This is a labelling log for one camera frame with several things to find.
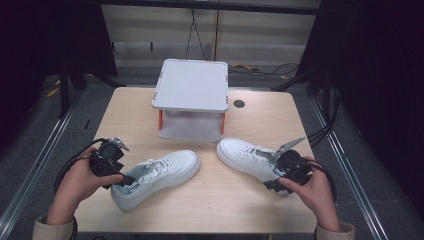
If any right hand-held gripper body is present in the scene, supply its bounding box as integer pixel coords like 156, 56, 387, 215
255, 135, 314, 187

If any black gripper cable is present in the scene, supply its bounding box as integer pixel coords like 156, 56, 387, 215
301, 157, 338, 205
53, 137, 108, 196

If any metal floor rail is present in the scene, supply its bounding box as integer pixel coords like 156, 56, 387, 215
309, 94, 392, 240
0, 88, 85, 234

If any yellow tape strip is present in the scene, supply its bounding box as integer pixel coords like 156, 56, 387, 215
45, 86, 61, 99
231, 62, 263, 72

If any black cable bundle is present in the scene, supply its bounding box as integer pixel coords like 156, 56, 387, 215
306, 84, 342, 148

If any black hanging cable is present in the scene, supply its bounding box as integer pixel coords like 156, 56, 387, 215
185, 8, 210, 62

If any white two-tier shoe rack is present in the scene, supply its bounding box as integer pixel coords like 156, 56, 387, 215
151, 58, 230, 144

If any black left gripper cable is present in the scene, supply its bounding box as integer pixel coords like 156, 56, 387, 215
53, 137, 108, 196

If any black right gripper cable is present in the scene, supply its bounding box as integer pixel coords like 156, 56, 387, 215
301, 157, 338, 205

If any black stand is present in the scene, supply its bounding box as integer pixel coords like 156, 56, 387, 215
57, 59, 118, 120

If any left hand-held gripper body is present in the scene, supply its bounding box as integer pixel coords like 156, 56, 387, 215
88, 136, 131, 178

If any person's left hand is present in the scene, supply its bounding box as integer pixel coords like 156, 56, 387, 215
46, 146, 125, 225

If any white sneaker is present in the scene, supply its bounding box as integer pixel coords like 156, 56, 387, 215
215, 136, 295, 196
110, 149, 201, 212

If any person's right hand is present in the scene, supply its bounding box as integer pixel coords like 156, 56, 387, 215
278, 156, 342, 233

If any black floor cable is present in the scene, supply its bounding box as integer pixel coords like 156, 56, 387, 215
229, 62, 302, 80

